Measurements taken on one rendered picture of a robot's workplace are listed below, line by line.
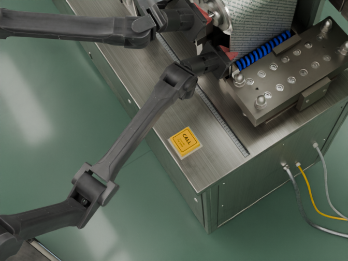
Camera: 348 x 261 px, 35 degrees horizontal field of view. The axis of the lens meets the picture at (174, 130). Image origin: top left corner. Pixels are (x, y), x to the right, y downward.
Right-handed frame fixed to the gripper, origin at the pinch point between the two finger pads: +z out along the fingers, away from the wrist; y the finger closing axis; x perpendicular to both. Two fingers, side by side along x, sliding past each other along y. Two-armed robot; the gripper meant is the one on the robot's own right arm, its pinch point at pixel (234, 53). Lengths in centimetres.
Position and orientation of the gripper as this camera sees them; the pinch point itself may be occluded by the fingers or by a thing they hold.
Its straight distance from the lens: 169.6
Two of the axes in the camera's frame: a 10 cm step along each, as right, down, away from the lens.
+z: 7.8, -3.0, 5.5
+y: 5.4, 7.7, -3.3
